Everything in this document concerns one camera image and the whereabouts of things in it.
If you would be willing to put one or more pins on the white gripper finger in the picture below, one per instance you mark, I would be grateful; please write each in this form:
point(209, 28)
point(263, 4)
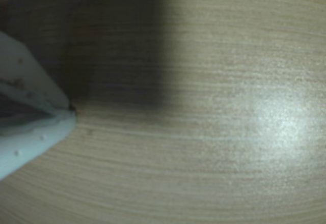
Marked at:
point(30, 145)
point(23, 71)

